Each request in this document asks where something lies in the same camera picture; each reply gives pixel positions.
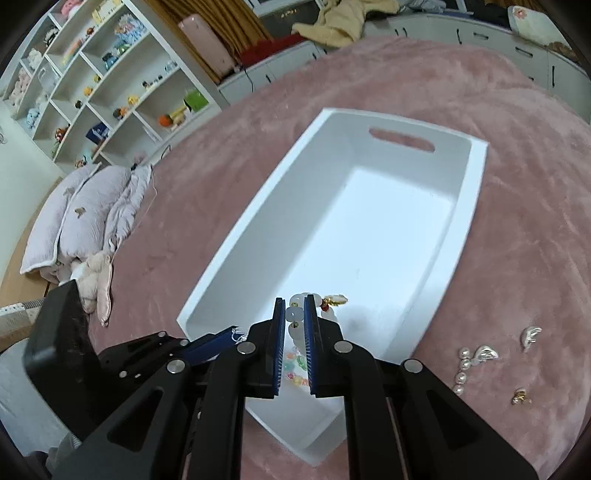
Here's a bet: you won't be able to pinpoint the colourful bead bracelet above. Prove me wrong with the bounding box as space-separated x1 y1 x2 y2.
281 351 309 389

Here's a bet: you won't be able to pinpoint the silver shell earring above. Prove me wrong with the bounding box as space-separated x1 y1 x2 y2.
472 344 501 364
521 326 544 353

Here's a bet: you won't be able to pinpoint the pink fluffy blanket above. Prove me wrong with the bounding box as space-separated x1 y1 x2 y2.
87 36 591 480

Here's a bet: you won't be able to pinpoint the white bead bracelet gold charm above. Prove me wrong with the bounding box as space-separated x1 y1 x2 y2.
285 292 350 354

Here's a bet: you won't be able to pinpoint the pink suitcase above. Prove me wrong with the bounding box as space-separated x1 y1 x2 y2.
177 14 237 80

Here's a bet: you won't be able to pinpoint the white low cabinets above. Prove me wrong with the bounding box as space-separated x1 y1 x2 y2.
216 11 591 121

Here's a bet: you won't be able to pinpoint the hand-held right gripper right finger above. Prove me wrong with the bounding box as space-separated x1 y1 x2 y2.
308 294 540 480

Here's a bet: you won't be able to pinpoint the white storage box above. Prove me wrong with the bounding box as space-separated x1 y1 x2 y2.
176 107 489 466

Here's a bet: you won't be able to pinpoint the pale yellow garment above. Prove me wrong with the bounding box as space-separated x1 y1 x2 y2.
292 0 400 48

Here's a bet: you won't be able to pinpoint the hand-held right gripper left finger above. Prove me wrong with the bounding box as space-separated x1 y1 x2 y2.
53 296 286 480

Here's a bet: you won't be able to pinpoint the white shelf unit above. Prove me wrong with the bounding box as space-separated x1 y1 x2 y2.
0 0 232 171

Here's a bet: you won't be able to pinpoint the lavender pillow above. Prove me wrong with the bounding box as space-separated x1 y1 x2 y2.
20 164 101 274
60 165 134 260

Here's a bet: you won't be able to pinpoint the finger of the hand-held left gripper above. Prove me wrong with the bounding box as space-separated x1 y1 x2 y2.
98 326 244 385

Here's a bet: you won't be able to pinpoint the blue white flower bouquet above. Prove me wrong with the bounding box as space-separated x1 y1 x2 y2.
113 14 147 41

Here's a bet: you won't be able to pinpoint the floral white cushion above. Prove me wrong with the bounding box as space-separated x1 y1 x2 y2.
507 4 556 47

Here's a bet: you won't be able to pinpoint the string of pearls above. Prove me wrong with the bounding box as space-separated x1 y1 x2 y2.
453 348 476 397

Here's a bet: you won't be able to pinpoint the lavender folded quilt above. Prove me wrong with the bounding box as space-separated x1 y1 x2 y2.
103 164 154 254

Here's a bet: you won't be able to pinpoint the red cloth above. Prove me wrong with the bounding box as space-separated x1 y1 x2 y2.
239 34 309 68

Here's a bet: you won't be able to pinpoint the pink plush rabbit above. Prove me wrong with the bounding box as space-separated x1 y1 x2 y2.
68 250 115 328

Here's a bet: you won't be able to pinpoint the mustard curtain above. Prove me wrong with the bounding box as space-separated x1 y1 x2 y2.
150 0 274 85

